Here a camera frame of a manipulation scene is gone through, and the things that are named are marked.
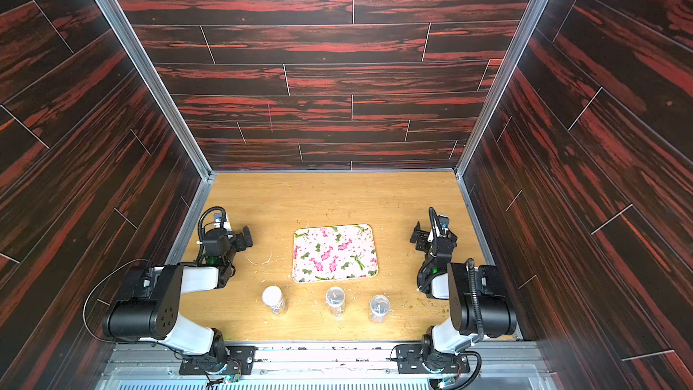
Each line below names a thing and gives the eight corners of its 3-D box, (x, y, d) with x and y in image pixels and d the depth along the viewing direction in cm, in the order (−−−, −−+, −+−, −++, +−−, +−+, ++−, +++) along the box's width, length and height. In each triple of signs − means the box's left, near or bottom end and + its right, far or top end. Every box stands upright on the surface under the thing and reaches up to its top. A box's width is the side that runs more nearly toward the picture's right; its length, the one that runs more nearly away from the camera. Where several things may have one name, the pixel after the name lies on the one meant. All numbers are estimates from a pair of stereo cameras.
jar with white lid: (269, 316, 84) (260, 304, 74) (272, 299, 87) (263, 285, 77) (286, 316, 84) (278, 304, 74) (288, 299, 87) (281, 285, 77)
